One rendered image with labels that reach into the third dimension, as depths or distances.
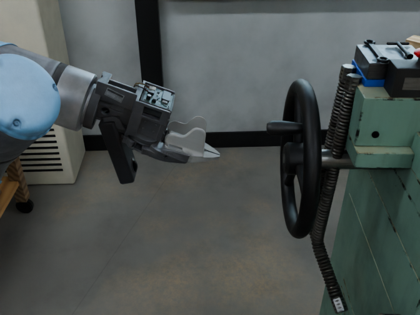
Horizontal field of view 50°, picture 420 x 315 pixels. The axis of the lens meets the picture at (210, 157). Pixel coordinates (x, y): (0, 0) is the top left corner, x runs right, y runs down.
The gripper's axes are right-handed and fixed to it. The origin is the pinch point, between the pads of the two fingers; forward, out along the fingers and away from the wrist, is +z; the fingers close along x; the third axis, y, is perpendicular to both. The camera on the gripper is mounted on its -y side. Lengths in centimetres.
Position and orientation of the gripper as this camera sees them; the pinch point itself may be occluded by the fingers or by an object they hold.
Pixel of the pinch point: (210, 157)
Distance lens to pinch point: 72.6
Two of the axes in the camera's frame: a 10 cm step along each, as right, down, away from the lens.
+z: 9.3, 3.2, 1.7
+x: 0.4, -5.5, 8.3
